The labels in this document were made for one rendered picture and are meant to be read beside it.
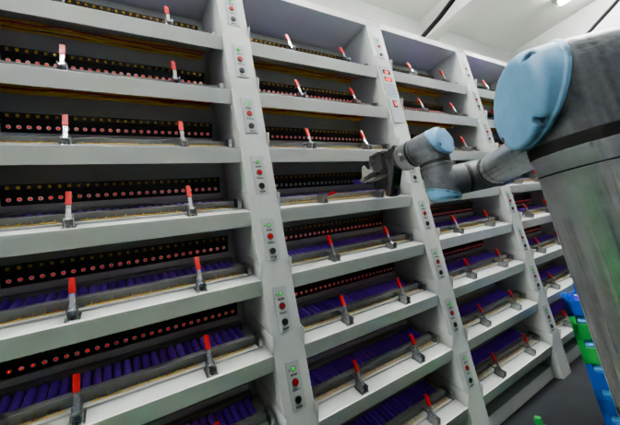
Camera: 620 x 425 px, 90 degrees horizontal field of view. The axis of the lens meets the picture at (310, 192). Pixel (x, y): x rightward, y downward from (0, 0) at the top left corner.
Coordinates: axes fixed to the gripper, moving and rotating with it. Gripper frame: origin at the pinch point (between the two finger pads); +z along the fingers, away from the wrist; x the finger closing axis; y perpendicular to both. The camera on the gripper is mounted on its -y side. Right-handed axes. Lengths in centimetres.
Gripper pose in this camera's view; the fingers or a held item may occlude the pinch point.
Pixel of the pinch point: (364, 182)
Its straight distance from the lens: 122.5
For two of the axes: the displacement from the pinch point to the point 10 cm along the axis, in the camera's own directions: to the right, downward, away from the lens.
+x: -8.4, 0.6, -5.4
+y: -1.9, -9.6, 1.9
